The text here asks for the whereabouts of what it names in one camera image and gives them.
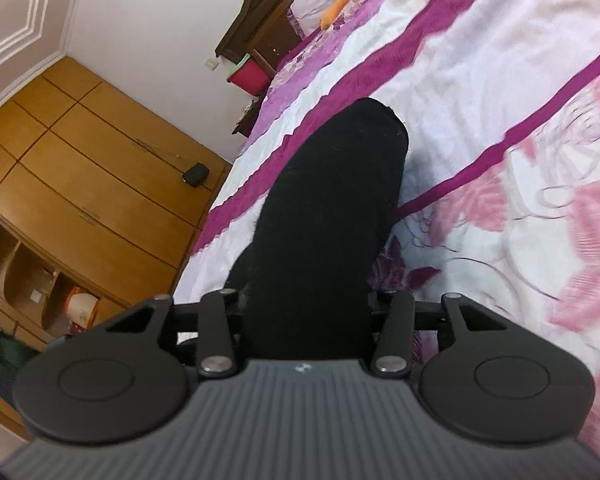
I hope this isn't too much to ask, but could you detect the dark wooden headboard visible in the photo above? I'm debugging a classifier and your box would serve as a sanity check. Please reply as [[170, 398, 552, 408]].
[[214, 0, 301, 76]]

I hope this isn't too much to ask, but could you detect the small black bag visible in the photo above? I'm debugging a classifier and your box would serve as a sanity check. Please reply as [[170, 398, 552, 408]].
[[182, 162, 210, 188]]

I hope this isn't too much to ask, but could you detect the dark wooden nightstand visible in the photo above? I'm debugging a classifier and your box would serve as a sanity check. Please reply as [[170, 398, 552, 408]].
[[232, 96, 264, 138]]

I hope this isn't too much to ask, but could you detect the wooden wardrobe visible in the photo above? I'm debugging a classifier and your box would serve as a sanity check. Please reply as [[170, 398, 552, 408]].
[[0, 55, 233, 441]]

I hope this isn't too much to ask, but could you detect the red plastic bucket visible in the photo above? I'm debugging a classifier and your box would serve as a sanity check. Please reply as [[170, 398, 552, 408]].
[[226, 54, 272, 96]]

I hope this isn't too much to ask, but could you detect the black garment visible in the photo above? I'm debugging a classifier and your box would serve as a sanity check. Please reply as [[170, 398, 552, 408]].
[[225, 98, 408, 361]]

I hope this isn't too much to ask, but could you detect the floral purple white bedspread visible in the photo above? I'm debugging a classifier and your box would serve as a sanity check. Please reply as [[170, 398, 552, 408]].
[[175, 0, 600, 454]]

